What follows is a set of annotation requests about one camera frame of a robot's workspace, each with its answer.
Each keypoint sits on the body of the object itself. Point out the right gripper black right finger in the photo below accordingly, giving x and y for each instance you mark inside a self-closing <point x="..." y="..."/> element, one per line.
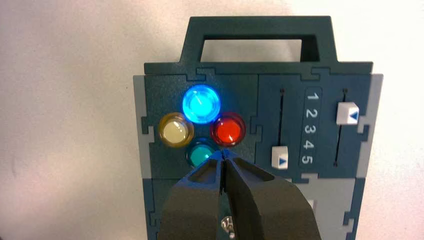
<point x="268" y="208"/>

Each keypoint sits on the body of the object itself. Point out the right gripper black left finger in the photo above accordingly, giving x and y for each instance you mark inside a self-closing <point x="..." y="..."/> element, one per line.
<point x="192" y="212"/>

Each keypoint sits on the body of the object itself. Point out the teal round push button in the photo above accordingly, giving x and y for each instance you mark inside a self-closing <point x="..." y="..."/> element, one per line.
<point x="198" y="155"/>

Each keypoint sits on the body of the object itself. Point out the metal toggle switch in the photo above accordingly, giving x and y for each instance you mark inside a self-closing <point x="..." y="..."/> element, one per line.
<point x="228" y="226"/>

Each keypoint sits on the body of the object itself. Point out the red round push button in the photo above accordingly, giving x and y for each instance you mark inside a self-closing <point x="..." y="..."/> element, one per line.
<point x="228" y="129"/>

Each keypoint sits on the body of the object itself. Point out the yellow round push button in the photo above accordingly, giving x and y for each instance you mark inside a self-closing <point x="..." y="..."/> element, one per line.
<point x="176" y="130"/>

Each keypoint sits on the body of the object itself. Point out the white slider knob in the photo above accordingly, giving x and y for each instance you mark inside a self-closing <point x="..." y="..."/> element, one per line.
<point x="280" y="158"/>
<point x="348" y="113"/>

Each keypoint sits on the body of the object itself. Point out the dark teal grey control box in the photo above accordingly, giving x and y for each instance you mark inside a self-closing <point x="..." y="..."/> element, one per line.
<point x="238" y="89"/>

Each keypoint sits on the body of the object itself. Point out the blue round push button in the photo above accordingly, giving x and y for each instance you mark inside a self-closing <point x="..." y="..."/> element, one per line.
<point x="201" y="104"/>

